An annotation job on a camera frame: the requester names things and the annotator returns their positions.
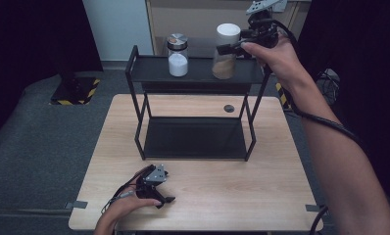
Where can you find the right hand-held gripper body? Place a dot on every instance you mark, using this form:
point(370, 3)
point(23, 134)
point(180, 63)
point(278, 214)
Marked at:
point(265, 29)

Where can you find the wooden cabinet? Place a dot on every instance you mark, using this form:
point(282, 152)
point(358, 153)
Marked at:
point(196, 19)

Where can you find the grey tape piece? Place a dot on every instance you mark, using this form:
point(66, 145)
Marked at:
point(76, 205)
point(312, 208)

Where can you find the black stand with striped base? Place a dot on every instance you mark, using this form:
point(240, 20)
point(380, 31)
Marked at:
point(281, 96)
point(75, 93)

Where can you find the white wall outlet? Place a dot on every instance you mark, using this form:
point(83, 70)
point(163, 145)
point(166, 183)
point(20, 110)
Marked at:
point(282, 7)

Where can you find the person's left hand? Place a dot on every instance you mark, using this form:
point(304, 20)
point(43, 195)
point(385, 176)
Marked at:
point(127, 207)

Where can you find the glass jar with white lid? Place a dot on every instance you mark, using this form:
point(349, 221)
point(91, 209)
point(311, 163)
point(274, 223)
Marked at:
point(228, 32)

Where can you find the person's right hand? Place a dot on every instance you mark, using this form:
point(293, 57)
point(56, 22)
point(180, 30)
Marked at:
point(281, 62)

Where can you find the black table grommet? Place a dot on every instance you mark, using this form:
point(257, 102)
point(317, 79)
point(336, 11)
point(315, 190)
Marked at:
point(229, 108)

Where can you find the glass jar with silver lid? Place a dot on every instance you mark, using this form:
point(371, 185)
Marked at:
point(178, 62)

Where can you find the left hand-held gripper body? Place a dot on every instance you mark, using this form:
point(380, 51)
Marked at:
point(155, 174)

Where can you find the black curtain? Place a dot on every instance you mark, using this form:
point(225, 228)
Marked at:
point(369, 49)
point(26, 42)

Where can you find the black metal shelf rack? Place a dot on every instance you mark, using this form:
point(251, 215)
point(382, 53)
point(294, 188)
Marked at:
point(196, 137)

